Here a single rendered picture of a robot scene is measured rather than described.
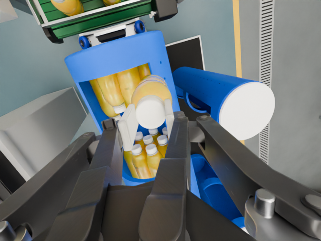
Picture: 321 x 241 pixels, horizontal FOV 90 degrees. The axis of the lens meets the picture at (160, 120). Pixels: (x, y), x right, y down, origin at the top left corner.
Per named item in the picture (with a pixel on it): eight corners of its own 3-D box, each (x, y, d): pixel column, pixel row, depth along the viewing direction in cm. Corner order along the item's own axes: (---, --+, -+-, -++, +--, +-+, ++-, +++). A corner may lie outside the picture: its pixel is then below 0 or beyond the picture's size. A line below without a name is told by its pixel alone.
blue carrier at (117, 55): (147, 211, 95) (158, 269, 69) (77, 58, 58) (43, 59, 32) (192, 193, 98) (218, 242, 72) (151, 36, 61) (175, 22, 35)
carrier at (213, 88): (175, 62, 144) (164, 92, 153) (235, 71, 65) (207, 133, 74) (201, 71, 153) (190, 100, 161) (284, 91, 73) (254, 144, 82)
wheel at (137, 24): (136, 35, 57) (141, 33, 56) (132, 21, 56) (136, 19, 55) (143, 34, 61) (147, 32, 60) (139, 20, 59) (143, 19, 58)
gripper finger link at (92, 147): (119, 154, 13) (84, 159, 13) (128, 130, 18) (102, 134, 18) (114, 138, 13) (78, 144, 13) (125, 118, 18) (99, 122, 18)
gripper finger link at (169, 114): (165, 115, 14) (173, 115, 14) (164, 98, 21) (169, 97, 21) (169, 146, 15) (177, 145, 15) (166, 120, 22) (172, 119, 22)
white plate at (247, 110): (238, 73, 64) (236, 73, 65) (209, 134, 72) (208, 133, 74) (286, 92, 72) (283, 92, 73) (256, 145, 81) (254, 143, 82)
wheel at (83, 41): (87, 49, 55) (92, 48, 56) (80, 35, 53) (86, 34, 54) (81, 51, 58) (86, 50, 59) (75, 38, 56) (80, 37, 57)
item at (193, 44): (176, 171, 211) (179, 179, 198) (142, 51, 149) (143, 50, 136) (212, 158, 216) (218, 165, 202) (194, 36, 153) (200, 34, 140)
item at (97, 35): (101, 44, 60) (96, 42, 49) (99, 37, 59) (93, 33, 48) (127, 37, 61) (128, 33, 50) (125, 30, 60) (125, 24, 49)
